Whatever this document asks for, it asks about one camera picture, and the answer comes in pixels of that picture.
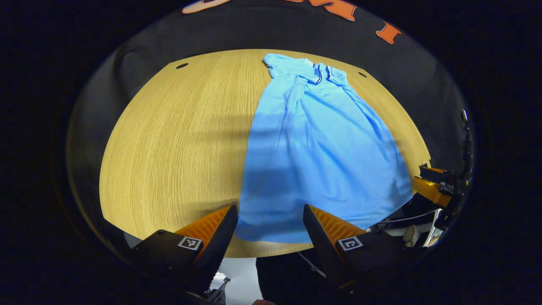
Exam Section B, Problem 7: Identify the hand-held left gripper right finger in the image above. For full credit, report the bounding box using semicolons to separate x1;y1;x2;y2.
302;204;409;294

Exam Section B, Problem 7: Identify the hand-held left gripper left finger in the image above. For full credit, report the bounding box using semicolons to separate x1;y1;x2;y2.
128;204;239;297

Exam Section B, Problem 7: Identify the light blue T-shirt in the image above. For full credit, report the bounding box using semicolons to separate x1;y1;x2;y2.
234;53;414;244

